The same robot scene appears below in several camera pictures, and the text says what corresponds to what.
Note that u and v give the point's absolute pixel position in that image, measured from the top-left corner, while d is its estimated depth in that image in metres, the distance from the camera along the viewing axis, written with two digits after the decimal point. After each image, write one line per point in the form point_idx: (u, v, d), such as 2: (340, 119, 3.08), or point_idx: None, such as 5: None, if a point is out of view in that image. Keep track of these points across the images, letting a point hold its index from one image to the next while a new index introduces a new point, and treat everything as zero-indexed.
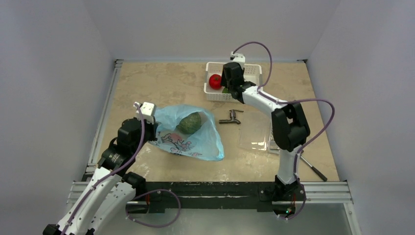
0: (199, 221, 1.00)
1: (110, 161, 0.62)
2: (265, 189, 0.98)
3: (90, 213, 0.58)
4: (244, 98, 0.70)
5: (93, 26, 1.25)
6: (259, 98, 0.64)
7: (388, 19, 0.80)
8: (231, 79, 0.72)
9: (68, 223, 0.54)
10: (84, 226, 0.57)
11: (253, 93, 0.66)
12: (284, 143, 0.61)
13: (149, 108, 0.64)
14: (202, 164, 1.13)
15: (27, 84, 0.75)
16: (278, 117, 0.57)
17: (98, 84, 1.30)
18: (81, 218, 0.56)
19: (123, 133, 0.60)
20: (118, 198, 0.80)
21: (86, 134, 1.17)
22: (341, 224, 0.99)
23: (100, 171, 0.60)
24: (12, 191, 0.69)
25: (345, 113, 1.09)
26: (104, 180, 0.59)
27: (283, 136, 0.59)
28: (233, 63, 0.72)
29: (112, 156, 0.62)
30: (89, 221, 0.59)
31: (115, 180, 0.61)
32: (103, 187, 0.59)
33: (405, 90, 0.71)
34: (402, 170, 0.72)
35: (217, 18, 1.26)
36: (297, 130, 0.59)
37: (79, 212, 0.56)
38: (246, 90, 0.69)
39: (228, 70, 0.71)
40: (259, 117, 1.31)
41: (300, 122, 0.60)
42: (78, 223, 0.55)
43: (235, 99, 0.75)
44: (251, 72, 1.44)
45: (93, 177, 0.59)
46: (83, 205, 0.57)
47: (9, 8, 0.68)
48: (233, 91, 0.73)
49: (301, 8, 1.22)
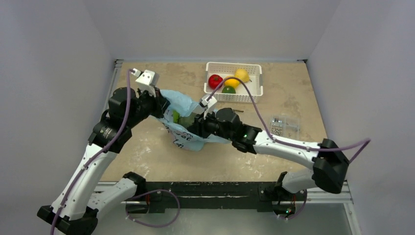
0: (199, 221, 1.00)
1: (102, 136, 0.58)
2: (265, 189, 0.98)
3: (85, 195, 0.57)
4: (259, 150, 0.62)
5: (93, 26, 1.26)
6: (283, 148, 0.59)
7: (387, 20, 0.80)
8: (233, 131, 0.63)
9: (61, 206, 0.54)
10: (79, 208, 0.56)
11: (270, 144, 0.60)
12: (334, 190, 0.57)
13: (147, 77, 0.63)
14: (201, 165, 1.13)
15: (27, 84, 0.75)
16: (323, 169, 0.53)
17: (98, 84, 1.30)
18: (74, 200, 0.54)
19: (114, 103, 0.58)
20: (120, 190, 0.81)
21: (86, 134, 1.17)
22: (341, 224, 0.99)
23: (92, 149, 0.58)
24: (12, 190, 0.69)
25: (345, 113, 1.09)
26: (96, 158, 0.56)
27: (333, 184, 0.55)
28: (229, 114, 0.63)
29: (103, 131, 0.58)
30: (84, 201, 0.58)
31: (108, 158, 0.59)
32: (95, 166, 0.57)
33: (404, 90, 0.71)
34: (402, 170, 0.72)
35: (217, 18, 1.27)
36: (341, 170, 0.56)
37: (71, 194, 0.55)
38: (257, 141, 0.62)
39: (229, 123, 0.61)
40: (259, 118, 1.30)
41: (340, 160, 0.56)
42: (71, 204, 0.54)
43: (242, 151, 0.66)
44: (251, 72, 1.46)
45: (85, 157, 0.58)
46: (75, 186, 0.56)
47: (9, 7, 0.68)
48: (240, 144, 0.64)
49: (301, 8, 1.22)
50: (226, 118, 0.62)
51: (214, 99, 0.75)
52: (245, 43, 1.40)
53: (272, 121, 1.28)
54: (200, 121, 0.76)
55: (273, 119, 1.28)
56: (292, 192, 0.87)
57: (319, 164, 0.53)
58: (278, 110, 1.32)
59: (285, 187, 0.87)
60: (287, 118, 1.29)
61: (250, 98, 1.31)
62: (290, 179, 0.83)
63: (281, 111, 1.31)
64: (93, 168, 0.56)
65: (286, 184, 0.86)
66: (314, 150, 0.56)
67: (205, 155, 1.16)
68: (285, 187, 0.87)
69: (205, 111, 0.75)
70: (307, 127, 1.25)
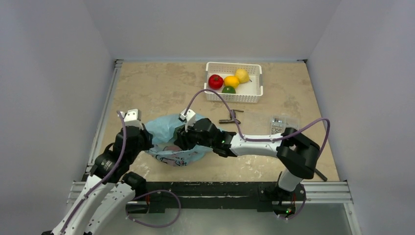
0: (199, 221, 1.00)
1: (103, 169, 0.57)
2: (265, 189, 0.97)
3: (84, 221, 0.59)
4: (236, 151, 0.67)
5: (93, 26, 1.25)
6: (253, 146, 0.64)
7: (387, 20, 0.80)
8: (212, 139, 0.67)
9: (61, 233, 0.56)
10: (78, 233, 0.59)
11: (243, 143, 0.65)
12: (308, 175, 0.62)
13: (133, 114, 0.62)
14: (201, 165, 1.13)
15: (27, 84, 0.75)
16: (287, 155, 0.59)
17: (98, 84, 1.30)
18: (74, 227, 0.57)
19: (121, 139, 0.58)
20: (116, 200, 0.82)
21: (86, 134, 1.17)
22: (341, 224, 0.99)
23: (92, 179, 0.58)
24: (12, 191, 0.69)
25: (345, 113, 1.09)
26: (97, 189, 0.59)
27: (302, 169, 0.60)
28: (206, 124, 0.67)
29: (104, 164, 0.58)
30: (82, 227, 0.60)
31: (108, 187, 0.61)
32: (95, 196, 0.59)
33: (404, 90, 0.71)
34: (402, 169, 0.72)
35: (217, 18, 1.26)
36: (310, 154, 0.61)
37: (71, 221, 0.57)
38: (233, 144, 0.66)
39: (207, 131, 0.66)
40: (259, 118, 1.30)
41: (306, 145, 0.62)
42: (71, 231, 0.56)
43: (223, 155, 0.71)
44: (251, 72, 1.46)
45: (86, 186, 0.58)
46: (76, 213, 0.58)
47: (9, 8, 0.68)
48: (220, 150, 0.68)
49: (301, 8, 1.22)
50: (203, 128, 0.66)
51: (192, 111, 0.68)
52: (245, 43, 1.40)
53: (272, 121, 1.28)
54: (182, 134, 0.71)
55: (273, 119, 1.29)
56: (288, 189, 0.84)
57: (283, 152, 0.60)
58: (278, 110, 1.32)
59: (284, 187, 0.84)
60: (287, 118, 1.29)
61: (250, 98, 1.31)
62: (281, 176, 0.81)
63: (281, 111, 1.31)
64: (94, 198, 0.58)
65: (281, 182, 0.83)
66: (278, 139, 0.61)
67: (205, 155, 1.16)
68: (282, 187, 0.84)
69: (185, 125, 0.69)
70: (307, 127, 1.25)
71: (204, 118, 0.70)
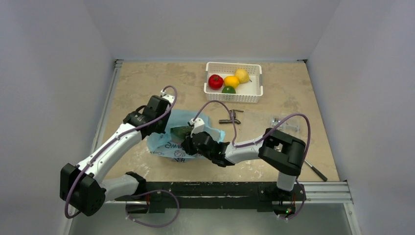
0: (199, 221, 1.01)
1: (135, 120, 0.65)
2: (265, 189, 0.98)
3: (110, 162, 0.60)
4: (230, 158, 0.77)
5: (93, 26, 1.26)
6: (240, 151, 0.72)
7: (387, 21, 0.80)
8: (210, 151, 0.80)
9: (89, 164, 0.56)
10: (102, 173, 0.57)
11: (234, 150, 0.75)
12: (297, 172, 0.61)
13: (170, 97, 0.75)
14: (201, 166, 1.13)
15: (27, 85, 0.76)
16: (267, 155, 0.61)
17: (98, 84, 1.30)
18: (102, 162, 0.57)
19: (154, 99, 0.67)
20: (125, 181, 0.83)
21: (86, 134, 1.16)
22: (341, 223, 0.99)
23: (126, 126, 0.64)
24: (12, 190, 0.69)
25: (345, 113, 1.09)
26: (129, 132, 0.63)
27: (286, 166, 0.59)
28: (203, 137, 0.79)
29: (137, 117, 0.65)
30: (105, 171, 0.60)
31: (136, 138, 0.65)
32: (126, 139, 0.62)
33: (404, 91, 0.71)
34: (403, 169, 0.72)
35: (217, 18, 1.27)
36: (294, 151, 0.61)
37: (100, 157, 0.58)
38: (226, 153, 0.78)
39: (204, 144, 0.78)
40: (259, 118, 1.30)
41: (289, 143, 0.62)
42: (99, 165, 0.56)
43: (222, 166, 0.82)
44: (251, 72, 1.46)
45: (118, 131, 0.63)
46: (104, 151, 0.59)
47: (9, 9, 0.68)
48: (219, 160, 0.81)
49: (301, 9, 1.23)
50: (201, 141, 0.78)
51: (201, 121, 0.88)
52: (245, 43, 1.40)
53: (272, 121, 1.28)
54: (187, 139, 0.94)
55: (273, 119, 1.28)
56: (288, 189, 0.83)
57: (265, 152, 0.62)
58: (278, 110, 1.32)
59: (281, 187, 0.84)
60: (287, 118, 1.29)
61: (250, 98, 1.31)
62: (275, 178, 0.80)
63: (281, 111, 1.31)
64: (125, 139, 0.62)
65: (278, 182, 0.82)
66: (259, 141, 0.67)
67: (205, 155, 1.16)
68: (280, 187, 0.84)
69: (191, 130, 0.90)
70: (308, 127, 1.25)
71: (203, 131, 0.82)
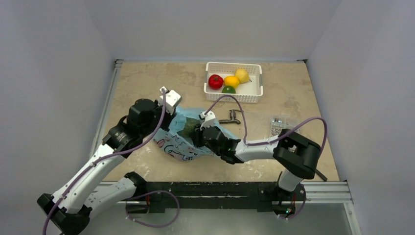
0: (199, 221, 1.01)
1: (116, 140, 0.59)
2: (265, 189, 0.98)
3: (87, 190, 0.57)
4: (240, 155, 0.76)
5: (93, 26, 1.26)
6: (251, 150, 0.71)
7: (387, 21, 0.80)
8: (220, 146, 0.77)
9: (62, 197, 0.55)
10: (78, 202, 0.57)
11: (245, 148, 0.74)
12: (310, 175, 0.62)
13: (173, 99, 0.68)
14: (201, 166, 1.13)
15: (27, 86, 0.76)
16: (283, 156, 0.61)
17: (98, 84, 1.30)
18: (75, 194, 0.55)
19: (134, 112, 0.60)
20: (119, 190, 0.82)
21: (86, 134, 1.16)
22: (341, 223, 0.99)
23: (104, 147, 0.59)
24: (12, 190, 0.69)
25: (345, 113, 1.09)
26: (106, 158, 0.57)
27: (301, 169, 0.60)
28: (215, 132, 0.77)
29: (118, 135, 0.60)
30: (85, 197, 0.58)
31: (117, 160, 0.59)
32: (103, 165, 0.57)
33: (404, 91, 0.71)
34: (402, 169, 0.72)
35: (217, 19, 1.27)
36: (310, 153, 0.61)
37: (74, 188, 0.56)
38: (237, 150, 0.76)
39: (215, 140, 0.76)
40: (259, 118, 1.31)
41: (305, 145, 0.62)
42: (72, 198, 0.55)
43: (231, 162, 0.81)
44: (251, 72, 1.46)
45: (95, 154, 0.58)
46: (79, 181, 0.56)
47: (9, 10, 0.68)
48: (228, 156, 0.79)
49: (301, 9, 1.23)
50: (212, 136, 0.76)
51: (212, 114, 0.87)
52: (245, 43, 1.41)
53: (272, 121, 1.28)
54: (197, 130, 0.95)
55: (273, 119, 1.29)
56: (290, 189, 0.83)
57: (280, 153, 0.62)
58: (278, 110, 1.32)
59: (283, 187, 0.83)
60: (287, 118, 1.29)
61: (250, 98, 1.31)
62: (282, 178, 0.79)
63: (281, 111, 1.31)
64: (101, 167, 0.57)
65: (282, 182, 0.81)
66: (273, 142, 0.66)
67: (205, 155, 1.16)
68: (283, 187, 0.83)
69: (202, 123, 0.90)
70: (307, 128, 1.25)
71: (213, 127, 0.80)
